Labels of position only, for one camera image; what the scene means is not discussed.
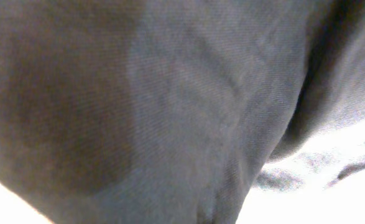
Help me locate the grey shorts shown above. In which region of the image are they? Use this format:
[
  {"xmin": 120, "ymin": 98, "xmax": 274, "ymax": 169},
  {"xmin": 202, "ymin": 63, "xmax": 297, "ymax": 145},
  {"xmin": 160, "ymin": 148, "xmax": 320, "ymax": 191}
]
[{"xmin": 0, "ymin": 0, "xmax": 365, "ymax": 224}]

